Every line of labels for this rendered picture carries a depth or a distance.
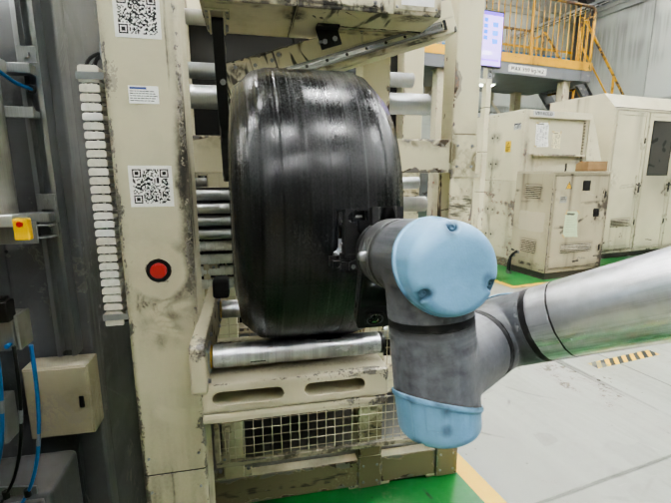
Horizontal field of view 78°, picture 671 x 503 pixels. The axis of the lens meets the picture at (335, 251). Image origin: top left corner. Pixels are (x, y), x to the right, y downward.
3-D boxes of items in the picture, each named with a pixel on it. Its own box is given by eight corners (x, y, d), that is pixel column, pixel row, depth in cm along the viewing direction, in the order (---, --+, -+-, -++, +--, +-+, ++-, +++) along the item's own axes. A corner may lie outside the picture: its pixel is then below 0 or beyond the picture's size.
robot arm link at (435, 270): (412, 337, 30) (403, 221, 29) (369, 306, 41) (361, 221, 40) (509, 322, 31) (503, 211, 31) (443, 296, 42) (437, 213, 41)
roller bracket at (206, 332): (191, 398, 73) (187, 346, 71) (211, 320, 112) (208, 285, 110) (211, 396, 74) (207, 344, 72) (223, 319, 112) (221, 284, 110)
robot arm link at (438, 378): (515, 411, 40) (509, 298, 38) (456, 469, 32) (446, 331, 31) (443, 391, 45) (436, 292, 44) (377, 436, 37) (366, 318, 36)
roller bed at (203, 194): (167, 293, 118) (159, 189, 113) (176, 280, 133) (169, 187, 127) (238, 289, 122) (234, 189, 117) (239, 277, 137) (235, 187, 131)
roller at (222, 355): (207, 374, 78) (205, 357, 75) (209, 356, 82) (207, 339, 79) (383, 357, 85) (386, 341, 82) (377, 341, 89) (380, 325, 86)
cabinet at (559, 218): (545, 280, 477) (556, 171, 453) (508, 269, 530) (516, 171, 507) (601, 274, 508) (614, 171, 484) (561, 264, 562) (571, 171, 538)
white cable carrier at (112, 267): (105, 326, 80) (75, 64, 71) (113, 317, 85) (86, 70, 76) (129, 324, 81) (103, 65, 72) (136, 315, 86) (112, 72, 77)
